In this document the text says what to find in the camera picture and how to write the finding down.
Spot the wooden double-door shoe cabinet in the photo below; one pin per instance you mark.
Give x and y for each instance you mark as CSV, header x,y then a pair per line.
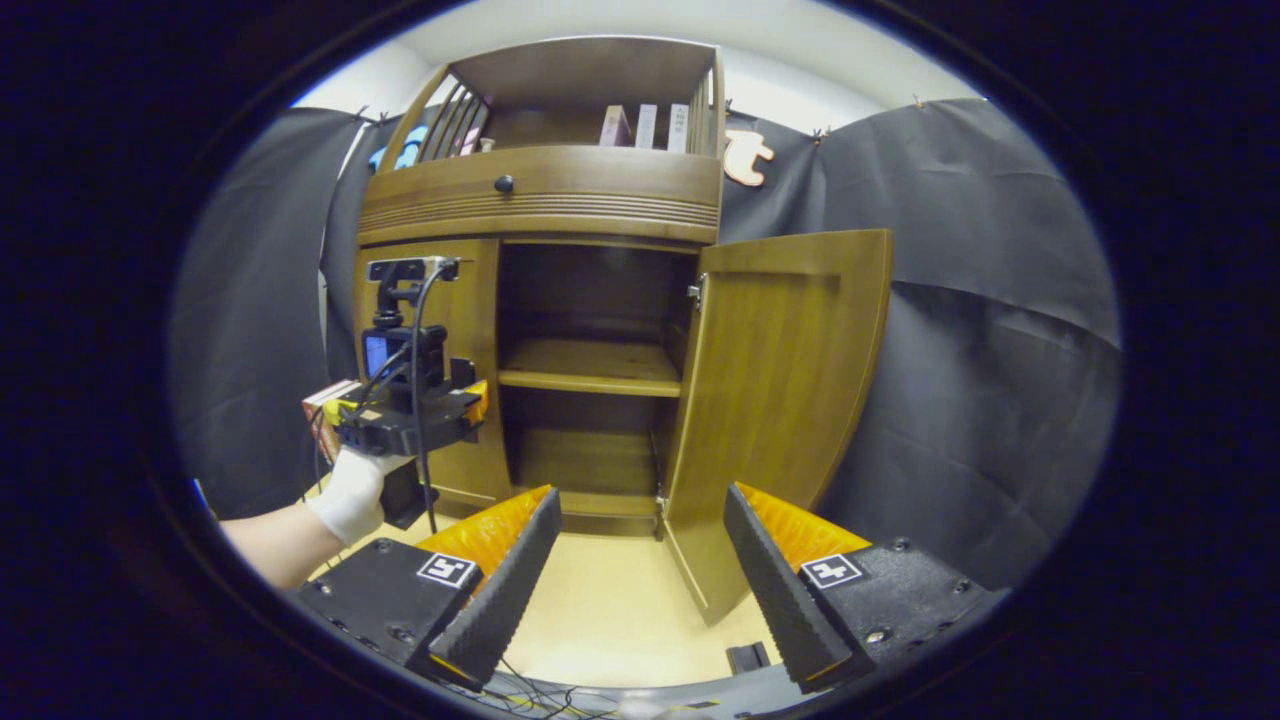
x,y
540,200

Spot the purple book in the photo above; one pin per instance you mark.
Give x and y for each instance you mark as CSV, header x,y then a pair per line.
x,y
646,127

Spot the red and white book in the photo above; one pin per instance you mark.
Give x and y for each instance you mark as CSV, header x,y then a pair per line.
x,y
325,395

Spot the small black block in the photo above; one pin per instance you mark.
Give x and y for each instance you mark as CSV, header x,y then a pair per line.
x,y
748,657

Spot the black backdrop cloth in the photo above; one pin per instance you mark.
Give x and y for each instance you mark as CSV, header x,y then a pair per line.
x,y
1000,380

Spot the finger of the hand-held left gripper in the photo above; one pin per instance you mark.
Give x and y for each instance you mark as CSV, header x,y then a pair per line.
x,y
476,402

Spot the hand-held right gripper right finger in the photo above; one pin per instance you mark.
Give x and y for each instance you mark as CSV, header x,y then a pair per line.
x,y
775,600

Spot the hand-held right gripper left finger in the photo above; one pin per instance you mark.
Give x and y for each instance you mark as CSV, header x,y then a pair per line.
x,y
500,600

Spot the wooden inner shelf board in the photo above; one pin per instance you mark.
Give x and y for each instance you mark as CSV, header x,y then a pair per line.
x,y
590,370

